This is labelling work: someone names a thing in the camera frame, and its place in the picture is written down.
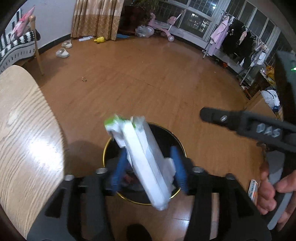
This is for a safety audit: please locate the black gold-rimmed trash bin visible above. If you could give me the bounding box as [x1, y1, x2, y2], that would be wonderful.
[103, 116, 186, 210]

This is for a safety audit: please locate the white green carton box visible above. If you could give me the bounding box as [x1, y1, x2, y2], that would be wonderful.
[104, 114, 176, 211]

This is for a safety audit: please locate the yellow toy duck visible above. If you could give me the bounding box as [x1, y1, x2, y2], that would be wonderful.
[94, 36, 106, 44]

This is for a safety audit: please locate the cardboard box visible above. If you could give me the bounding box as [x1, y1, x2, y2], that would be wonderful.
[244, 91, 283, 121]

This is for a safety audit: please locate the person's black shoe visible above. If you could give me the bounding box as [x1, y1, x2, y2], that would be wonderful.
[126, 223, 152, 241]

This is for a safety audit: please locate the white slipper far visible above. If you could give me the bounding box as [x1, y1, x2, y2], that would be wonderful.
[62, 40, 73, 49]

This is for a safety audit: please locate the striped black white sofa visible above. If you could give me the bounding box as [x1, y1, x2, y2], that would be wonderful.
[1, 9, 44, 74]

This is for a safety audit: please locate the white paper on floor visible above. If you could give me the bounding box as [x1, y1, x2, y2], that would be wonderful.
[78, 36, 93, 42]

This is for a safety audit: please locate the beige patterned curtain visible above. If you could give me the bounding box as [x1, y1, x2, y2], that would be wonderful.
[71, 0, 124, 41]

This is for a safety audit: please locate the white bag on box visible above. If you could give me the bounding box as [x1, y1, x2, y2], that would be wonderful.
[261, 89, 280, 113]

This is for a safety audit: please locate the pink kids tricycle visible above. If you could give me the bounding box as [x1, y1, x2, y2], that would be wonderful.
[135, 11, 184, 42]

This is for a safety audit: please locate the clothes rack with garments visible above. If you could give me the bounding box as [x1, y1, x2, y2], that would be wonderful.
[203, 2, 277, 85]

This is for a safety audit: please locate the person's right hand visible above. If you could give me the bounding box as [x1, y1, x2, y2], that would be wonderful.
[256, 162, 296, 231]

